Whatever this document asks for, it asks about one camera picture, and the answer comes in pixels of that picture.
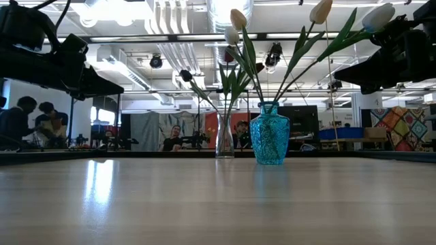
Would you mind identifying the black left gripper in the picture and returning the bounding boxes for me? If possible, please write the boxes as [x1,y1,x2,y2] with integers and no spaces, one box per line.
[0,33,125,104]

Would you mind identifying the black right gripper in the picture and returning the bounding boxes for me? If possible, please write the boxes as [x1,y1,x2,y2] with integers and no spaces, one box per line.
[334,15,436,96]

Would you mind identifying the white artificial tulip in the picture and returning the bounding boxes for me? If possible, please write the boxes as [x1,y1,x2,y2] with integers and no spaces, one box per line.
[274,2,396,105]
[223,27,263,105]

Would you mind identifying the cream artificial tulip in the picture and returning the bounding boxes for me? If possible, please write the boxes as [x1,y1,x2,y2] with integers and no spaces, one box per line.
[230,8,265,105]
[274,0,334,105]

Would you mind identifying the blue patterned glass vase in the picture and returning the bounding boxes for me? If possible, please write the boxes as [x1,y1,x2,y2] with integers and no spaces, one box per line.
[249,101,291,166]

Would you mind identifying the clear glass vase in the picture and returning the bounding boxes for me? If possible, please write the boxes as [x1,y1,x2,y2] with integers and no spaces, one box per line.
[215,110,236,159]

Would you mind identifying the white pillar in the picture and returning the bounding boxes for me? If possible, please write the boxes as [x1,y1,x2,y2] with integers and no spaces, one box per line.
[350,91,384,110]

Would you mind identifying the person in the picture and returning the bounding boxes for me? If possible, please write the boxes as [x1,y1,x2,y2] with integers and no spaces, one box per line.
[102,129,116,147]
[33,101,69,147]
[159,125,183,152]
[233,119,253,150]
[0,95,38,149]

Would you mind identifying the cardboard box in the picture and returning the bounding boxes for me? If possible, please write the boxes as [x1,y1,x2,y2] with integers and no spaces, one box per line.
[363,127,388,139]

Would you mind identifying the colourful patchwork quilt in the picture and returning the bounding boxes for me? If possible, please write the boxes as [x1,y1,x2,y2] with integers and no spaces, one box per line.
[369,105,429,152]

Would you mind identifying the blue storage bin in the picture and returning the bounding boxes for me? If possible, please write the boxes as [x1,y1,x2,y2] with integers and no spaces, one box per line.
[319,127,364,140]

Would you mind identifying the wooden background table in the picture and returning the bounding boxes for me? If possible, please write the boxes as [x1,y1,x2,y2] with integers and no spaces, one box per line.
[289,137,389,150]

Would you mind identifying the leaf print curtain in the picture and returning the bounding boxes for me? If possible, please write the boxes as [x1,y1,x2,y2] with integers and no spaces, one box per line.
[131,111,206,152]

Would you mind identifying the black ceiling spotlight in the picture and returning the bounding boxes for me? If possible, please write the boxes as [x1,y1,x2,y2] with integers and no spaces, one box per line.
[149,54,164,69]
[264,42,283,69]

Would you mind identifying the black rig crossbar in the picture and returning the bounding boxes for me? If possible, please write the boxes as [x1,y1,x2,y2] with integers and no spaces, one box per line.
[121,87,436,95]
[40,29,375,44]

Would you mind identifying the black background equipment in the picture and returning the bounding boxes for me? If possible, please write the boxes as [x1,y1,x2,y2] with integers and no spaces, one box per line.
[180,132,212,150]

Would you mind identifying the black rig post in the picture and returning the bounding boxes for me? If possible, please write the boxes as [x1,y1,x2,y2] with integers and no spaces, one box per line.
[115,93,122,149]
[69,101,74,147]
[197,91,202,135]

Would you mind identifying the thin hanging cord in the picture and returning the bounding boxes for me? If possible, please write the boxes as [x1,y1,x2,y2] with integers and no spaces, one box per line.
[323,20,340,148]

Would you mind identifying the black aluminium table frame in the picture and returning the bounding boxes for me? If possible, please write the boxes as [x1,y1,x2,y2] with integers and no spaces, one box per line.
[0,148,436,167]

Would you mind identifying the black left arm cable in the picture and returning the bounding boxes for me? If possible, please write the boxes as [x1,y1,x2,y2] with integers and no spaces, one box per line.
[29,0,73,37]

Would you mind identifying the silver ventilation duct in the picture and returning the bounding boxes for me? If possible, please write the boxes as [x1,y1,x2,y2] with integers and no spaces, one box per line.
[207,0,255,67]

